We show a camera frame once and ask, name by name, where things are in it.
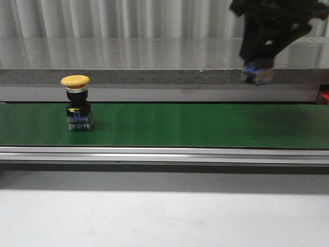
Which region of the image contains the green conveyor belt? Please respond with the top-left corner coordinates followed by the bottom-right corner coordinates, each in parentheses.
top-left (1, 103), bottom-right (328, 149)

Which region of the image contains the white pleated curtain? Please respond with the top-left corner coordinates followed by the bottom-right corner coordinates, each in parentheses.
top-left (1, 1), bottom-right (244, 39)

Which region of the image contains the red plastic tray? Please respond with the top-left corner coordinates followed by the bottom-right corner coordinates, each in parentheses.
top-left (318, 91), bottom-right (329, 105)

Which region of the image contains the grey granite counter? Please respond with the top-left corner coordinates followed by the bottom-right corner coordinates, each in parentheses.
top-left (1, 38), bottom-right (328, 102)

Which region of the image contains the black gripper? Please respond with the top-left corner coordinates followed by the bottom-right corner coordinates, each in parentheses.
top-left (229, 1), bottom-right (328, 69)

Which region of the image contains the aluminium conveyor rail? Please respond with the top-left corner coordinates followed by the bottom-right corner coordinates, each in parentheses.
top-left (1, 146), bottom-right (328, 166)

